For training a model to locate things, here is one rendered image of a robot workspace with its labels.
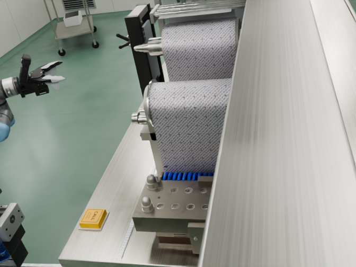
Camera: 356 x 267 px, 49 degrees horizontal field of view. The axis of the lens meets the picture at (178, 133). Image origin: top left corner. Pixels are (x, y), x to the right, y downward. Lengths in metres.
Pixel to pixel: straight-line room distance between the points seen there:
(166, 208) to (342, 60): 0.61
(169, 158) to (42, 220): 1.81
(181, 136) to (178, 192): 0.17
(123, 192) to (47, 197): 1.69
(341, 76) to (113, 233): 0.84
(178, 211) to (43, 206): 2.00
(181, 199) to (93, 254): 0.32
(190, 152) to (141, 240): 0.31
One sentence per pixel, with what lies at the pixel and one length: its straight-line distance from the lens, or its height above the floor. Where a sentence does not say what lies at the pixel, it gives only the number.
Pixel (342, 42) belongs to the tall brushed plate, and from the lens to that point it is 0.98.
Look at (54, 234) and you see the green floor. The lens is 2.76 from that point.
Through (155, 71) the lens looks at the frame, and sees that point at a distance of 1.55.
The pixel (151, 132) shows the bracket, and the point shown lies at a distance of 1.27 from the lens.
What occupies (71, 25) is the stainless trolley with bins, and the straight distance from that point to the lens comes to 6.16.
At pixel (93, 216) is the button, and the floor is 0.92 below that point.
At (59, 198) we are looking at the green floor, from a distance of 3.03.
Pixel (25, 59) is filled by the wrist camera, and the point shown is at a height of 1.32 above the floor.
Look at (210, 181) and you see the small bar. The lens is 1.17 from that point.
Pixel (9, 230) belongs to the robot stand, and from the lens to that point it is 1.78.
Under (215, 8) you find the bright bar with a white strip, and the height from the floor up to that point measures 1.45.
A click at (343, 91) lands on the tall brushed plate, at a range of 0.77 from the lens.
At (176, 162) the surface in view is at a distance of 1.22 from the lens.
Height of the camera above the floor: 1.80
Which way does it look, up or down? 33 degrees down
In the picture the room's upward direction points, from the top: 11 degrees counter-clockwise
